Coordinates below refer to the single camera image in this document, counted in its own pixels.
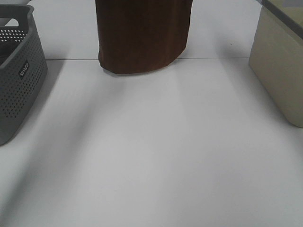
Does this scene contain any beige plastic bin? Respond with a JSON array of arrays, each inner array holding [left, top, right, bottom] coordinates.
[[249, 0, 303, 127]]

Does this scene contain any grey perforated plastic basket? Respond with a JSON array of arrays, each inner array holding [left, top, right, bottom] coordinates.
[[0, 4, 48, 145]]

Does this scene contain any brown microfibre towel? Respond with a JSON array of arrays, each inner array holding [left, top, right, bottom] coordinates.
[[95, 0, 193, 74]]

